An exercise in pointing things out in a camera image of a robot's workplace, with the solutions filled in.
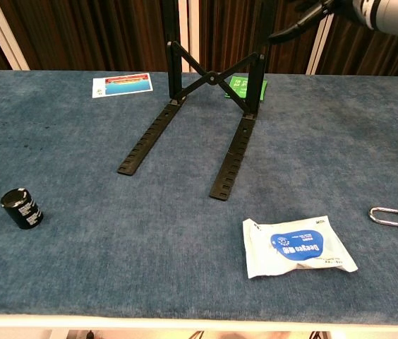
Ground green printed packet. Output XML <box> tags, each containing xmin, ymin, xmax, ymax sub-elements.
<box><xmin>224</xmin><ymin>75</ymin><xmax>268</xmax><ymax>102</ymax></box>

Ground blue red picture card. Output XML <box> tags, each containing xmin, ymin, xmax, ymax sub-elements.
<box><xmin>92</xmin><ymin>72</ymin><xmax>154</xmax><ymax>99</ymax></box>

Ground white blue wet wipes pack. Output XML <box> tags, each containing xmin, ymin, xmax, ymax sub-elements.
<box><xmin>242</xmin><ymin>214</ymin><xmax>358</xmax><ymax>280</ymax></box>

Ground blue table cloth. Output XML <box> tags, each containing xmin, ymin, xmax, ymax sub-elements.
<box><xmin>0</xmin><ymin>69</ymin><xmax>398</xmax><ymax>326</ymax></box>

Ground small black cylindrical can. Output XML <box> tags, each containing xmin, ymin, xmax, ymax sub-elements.
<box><xmin>0</xmin><ymin>187</ymin><xmax>44</xmax><ymax>230</ymax></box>

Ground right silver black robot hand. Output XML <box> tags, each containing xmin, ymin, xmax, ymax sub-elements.
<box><xmin>267</xmin><ymin>0</ymin><xmax>362</xmax><ymax>45</ymax></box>

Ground black folding laptop stand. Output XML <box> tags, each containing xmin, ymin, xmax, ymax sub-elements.
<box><xmin>116</xmin><ymin>40</ymin><xmax>267</xmax><ymax>202</ymax></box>

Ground white frame post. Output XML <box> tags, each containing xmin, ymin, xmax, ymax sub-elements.
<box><xmin>306</xmin><ymin>13</ymin><xmax>337</xmax><ymax>75</ymax></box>
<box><xmin>177</xmin><ymin>0</ymin><xmax>200</xmax><ymax>73</ymax></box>
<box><xmin>0</xmin><ymin>0</ymin><xmax>30</xmax><ymax>71</ymax></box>

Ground brass padlock with steel shackle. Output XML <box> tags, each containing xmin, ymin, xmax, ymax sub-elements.
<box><xmin>368</xmin><ymin>206</ymin><xmax>398</xmax><ymax>231</ymax></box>

